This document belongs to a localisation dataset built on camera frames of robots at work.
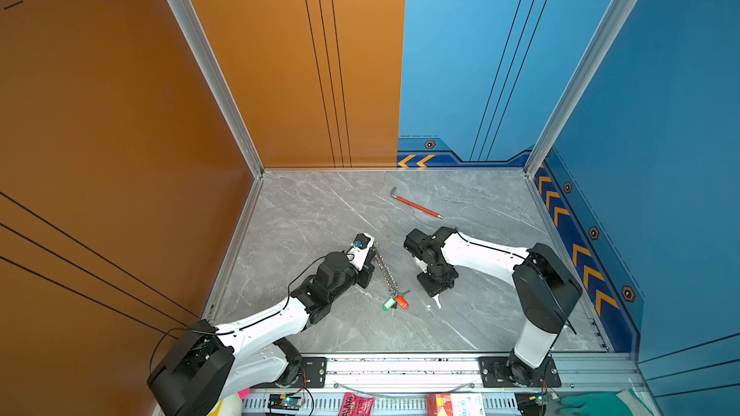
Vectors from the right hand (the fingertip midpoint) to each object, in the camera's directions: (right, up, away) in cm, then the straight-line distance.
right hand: (432, 290), depth 86 cm
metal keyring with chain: (-13, +4, -5) cm, 14 cm away
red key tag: (-9, -3, 0) cm, 10 cm away
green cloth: (+35, -21, -18) cm, 44 cm away
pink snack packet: (-22, -22, -17) cm, 35 cm away
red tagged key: (+1, -2, -1) cm, 3 cm away
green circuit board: (-40, -23, -15) cm, 48 cm away
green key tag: (-13, -4, -1) cm, 13 cm away
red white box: (+2, -20, -19) cm, 28 cm away
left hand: (-18, +13, -4) cm, 22 cm away
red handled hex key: (-3, +25, +23) cm, 34 cm away
